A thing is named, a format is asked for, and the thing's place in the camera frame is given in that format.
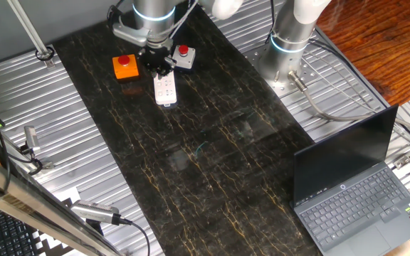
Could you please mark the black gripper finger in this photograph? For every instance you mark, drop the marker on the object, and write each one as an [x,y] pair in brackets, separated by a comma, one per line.
[167,70]
[156,72]

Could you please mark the aluminium post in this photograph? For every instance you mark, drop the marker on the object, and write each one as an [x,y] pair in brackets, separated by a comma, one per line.
[30,30]

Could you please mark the black white marker sheet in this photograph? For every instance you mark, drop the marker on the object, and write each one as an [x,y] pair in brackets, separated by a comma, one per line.
[68,195]

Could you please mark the black keyboard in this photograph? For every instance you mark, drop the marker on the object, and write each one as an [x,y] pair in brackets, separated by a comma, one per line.
[5,234]

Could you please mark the small silver camera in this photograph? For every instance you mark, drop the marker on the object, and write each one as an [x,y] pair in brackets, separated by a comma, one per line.
[31,138]

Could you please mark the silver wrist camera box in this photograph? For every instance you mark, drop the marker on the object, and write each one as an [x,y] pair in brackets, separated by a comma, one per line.
[130,35]

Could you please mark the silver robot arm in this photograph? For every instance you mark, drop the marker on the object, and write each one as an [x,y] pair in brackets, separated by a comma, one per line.
[153,10]

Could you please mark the dark grey laptop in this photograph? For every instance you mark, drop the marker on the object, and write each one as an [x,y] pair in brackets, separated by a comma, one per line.
[351,209]

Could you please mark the white four-socket power strip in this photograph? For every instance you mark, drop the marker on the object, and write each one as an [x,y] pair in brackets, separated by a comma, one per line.
[166,92]

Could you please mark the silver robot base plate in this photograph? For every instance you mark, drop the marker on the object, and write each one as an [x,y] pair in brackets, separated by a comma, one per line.
[253,53]

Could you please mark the large silver camera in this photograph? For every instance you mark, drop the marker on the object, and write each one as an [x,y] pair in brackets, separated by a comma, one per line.
[94,211]

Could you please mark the grey box red button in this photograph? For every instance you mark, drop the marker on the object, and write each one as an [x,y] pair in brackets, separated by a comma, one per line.
[187,60]

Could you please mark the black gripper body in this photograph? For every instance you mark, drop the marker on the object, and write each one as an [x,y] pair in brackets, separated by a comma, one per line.
[155,57]

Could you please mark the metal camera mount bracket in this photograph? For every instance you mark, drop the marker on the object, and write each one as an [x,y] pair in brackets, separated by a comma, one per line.
[47,165]

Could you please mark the aluminium frame beam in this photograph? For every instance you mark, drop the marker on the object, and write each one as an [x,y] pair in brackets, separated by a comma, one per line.
[30,206]

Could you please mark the orange box red button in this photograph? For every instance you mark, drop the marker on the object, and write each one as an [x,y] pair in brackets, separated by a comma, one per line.
[126,73]

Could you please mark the black marble pattern mat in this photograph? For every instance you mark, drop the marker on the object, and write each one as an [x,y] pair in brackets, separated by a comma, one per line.
[208,160]

